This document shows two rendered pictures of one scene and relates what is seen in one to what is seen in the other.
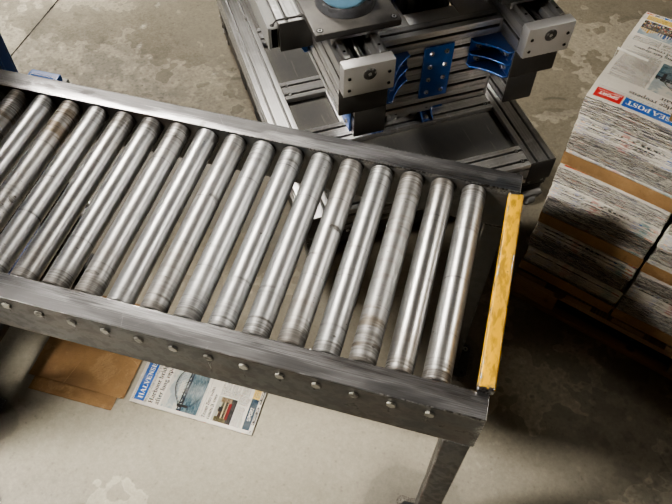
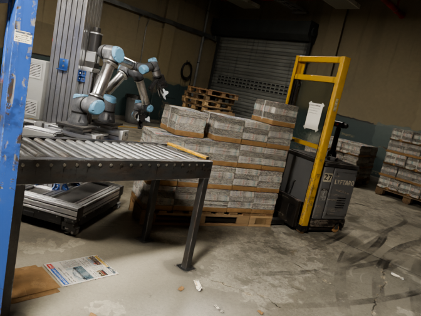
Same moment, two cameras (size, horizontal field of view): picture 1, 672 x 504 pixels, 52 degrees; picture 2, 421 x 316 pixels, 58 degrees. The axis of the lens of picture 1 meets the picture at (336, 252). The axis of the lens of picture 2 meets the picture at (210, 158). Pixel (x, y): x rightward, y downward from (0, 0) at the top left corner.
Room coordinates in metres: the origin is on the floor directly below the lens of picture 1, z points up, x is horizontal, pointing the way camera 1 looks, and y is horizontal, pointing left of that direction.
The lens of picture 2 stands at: (-0.77, 2.06, 1.26)
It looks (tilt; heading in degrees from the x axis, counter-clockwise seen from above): 10 degrees down; 298
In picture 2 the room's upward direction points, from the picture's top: 12 degrees clockwise
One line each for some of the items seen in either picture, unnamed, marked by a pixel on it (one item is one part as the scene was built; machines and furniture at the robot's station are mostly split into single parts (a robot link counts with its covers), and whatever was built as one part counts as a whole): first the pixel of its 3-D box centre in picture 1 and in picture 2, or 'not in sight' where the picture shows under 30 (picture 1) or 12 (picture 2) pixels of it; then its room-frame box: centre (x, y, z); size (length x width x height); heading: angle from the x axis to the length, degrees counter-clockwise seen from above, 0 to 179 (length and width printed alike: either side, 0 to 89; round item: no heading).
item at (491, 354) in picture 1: (503, 284); (187, 150); (0.68, -0.30, 0.81); 0.43 x 0.03 x 0.02; 166
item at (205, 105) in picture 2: not in sight; (207, 113); (4.41, -7.05, 0.65); 1.33 x 0.94 x 1.30; 80
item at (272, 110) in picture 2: not in sight; (263, 162); (0.61, -1.74, 0.65); 0.39 x 0.30 x 1.29; 147
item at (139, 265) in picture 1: (167, 213); (105, 152); (0.85, 0.34, 0.77); 0.47 x 0.05 x 0.05; 166
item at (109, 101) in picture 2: not in sight; (108, 102); (1.68, -0.48, 0.98); 0.13 x 0.12 x 0.14; 177
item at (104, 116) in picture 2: not in sight; (107, 115); (1.67, -0.48, 0.87); 0.15 x 0.15 x 0.10
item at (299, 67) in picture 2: not in sight; (283, 131); (0.64, -2.28, 0.97); 0.09 x 0.09 x 1.75; 57
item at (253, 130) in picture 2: not in sight; (245, 131); (0.77, -1.50, 0.95); 0.38 x 0.29 x 0.23; 146
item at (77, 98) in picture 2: not in sight; (81, 102); (1.50, -0.01, 0.98); 0.13 x 0.12 x 0.14; 179
